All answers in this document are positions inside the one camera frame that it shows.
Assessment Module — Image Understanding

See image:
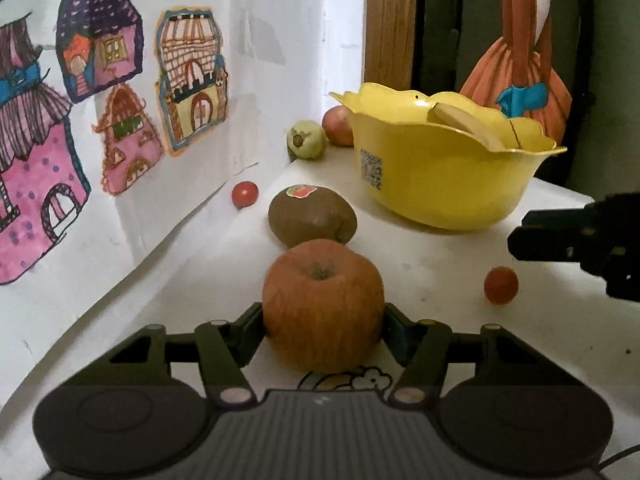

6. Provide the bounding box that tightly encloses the green guava fruit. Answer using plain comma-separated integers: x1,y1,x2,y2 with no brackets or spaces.
286,120,328,160

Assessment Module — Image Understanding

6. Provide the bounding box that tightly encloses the red apple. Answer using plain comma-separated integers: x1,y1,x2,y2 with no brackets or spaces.
321,105,354,148
262,240,385,374

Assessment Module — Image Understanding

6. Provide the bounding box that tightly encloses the brown wooden frame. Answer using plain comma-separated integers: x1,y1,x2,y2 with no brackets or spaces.
363,0,416,90

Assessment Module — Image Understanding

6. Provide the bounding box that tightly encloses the girl with bubblegum painting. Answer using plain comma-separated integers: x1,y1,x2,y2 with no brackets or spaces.
411,0,639,198

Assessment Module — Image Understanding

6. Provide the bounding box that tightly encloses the banana in bowl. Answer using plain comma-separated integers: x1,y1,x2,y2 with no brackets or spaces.
432,103,506,152

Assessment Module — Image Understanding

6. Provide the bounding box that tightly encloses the brown kiwi with sticker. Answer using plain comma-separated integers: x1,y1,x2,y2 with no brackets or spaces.
268,184,358,248

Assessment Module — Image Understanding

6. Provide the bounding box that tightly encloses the paper sheet with house drawings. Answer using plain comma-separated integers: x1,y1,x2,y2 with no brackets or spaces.
1,0,256,389

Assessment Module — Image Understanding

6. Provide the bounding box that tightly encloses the yellow plastic fruit bowl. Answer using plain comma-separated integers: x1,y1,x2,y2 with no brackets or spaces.
334,82,564,231

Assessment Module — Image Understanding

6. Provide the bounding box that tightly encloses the red apple behind bowl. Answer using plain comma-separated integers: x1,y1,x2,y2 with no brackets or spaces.
321,105,354,148

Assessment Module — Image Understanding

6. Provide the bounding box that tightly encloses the small red cherry tomato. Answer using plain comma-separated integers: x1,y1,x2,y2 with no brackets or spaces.
231,181,259,209

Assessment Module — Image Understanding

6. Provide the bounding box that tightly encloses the cartoon sticker on table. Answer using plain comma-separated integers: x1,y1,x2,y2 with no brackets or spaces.
296,365,394,392

